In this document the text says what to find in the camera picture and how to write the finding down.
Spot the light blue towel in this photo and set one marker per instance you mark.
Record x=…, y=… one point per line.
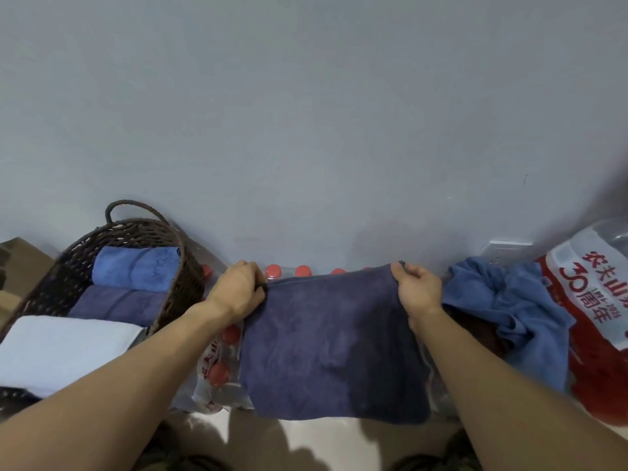
x=132, y=267
x=525, y=309

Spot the person's left forearm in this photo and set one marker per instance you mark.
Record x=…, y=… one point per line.
x=113, y=397

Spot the person's right forearm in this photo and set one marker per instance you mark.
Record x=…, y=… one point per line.
x=505, y=407

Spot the person's grey shoe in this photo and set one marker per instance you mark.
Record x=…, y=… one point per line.
x=456, y=456
x=167, y=451

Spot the person's left hand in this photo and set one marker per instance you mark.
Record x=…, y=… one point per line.
x=235, y=294

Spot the brown paper bag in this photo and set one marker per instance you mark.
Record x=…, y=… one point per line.
x=19, y=269

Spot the person's right grey shoe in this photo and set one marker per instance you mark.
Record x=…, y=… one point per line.
x=456, y=456

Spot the dark grey towel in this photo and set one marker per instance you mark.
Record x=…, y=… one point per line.
x=319, y=348

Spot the dark blue towel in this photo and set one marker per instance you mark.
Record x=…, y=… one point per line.
x=118, y=304

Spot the white wall socket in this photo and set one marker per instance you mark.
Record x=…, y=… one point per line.
x=505, y=250

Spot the person's left grey shoe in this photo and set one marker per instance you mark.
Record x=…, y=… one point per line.
x=167, y=451

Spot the brown towel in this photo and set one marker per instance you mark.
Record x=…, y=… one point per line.
x=483, y=333

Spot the dark brown wicker basket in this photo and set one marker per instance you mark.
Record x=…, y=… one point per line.
x=181, y=284

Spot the person's right hand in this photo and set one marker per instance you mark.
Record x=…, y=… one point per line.
x=419, y=291

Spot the cream towel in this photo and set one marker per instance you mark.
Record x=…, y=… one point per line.
x=59, y=353

